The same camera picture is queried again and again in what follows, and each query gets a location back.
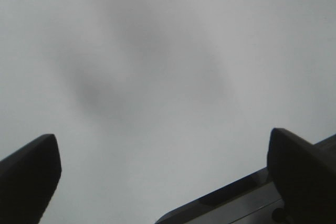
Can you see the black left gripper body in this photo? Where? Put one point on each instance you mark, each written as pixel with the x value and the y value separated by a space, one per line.
pixel 251 199

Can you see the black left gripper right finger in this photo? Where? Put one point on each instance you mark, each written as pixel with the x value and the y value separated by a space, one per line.
pixel 304 176

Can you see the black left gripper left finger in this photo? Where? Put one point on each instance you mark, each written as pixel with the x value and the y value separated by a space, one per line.
pixel 29 178

